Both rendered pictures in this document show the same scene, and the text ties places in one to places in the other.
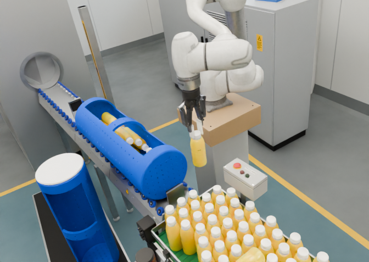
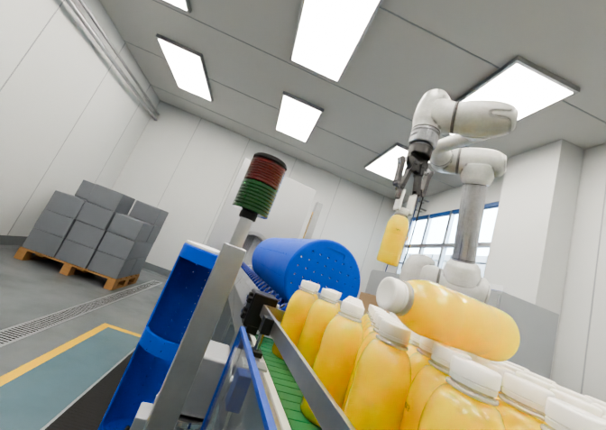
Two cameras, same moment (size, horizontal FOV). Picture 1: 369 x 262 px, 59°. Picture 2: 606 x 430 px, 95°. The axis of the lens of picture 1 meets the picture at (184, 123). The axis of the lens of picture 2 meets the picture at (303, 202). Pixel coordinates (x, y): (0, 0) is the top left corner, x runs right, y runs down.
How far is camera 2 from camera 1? 1.10 m
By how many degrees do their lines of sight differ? 48
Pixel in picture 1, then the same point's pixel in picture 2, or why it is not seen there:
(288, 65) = not seen: hidden behind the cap
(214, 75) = (425, 262)
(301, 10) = (535, 315)
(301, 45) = (529, 361)
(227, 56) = (485, 104)
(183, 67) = (426, 111)
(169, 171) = (332, 279)
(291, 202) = not seen: outside the picture
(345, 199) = not seen: outside the picture
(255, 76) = (479, 282)
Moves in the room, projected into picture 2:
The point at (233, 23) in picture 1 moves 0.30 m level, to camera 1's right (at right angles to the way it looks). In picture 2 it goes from (471, 198) to (546, 216)
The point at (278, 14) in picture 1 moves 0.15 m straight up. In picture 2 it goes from (504, 297) to (509, 277)
